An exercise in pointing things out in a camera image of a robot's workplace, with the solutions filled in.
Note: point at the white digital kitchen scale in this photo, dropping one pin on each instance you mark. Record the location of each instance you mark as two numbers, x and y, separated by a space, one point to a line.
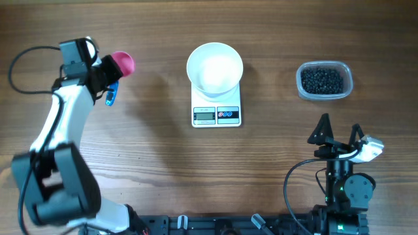
215 112

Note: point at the clear plastic bean container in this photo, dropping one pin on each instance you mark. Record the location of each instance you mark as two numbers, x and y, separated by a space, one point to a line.
342 68

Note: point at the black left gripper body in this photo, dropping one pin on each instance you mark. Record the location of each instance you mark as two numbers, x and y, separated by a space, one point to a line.
109 67

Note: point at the pile of black beans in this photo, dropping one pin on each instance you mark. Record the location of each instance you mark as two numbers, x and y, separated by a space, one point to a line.
322 81

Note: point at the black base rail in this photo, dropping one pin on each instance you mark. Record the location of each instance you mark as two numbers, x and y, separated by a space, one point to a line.
165 225

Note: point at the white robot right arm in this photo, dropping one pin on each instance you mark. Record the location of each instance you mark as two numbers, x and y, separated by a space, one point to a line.
347 194

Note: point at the white bowl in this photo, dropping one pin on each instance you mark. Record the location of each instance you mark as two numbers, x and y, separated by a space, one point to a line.
214 68

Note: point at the pink scoop with blue handle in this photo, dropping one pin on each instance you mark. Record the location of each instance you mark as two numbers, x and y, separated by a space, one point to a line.
127 66

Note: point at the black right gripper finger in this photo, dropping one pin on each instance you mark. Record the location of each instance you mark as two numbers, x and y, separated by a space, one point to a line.
322 133
356 131

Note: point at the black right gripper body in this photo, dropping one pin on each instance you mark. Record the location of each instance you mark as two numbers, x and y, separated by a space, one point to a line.
337 147

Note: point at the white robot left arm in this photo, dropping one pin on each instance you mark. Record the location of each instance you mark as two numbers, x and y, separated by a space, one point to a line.
56 185

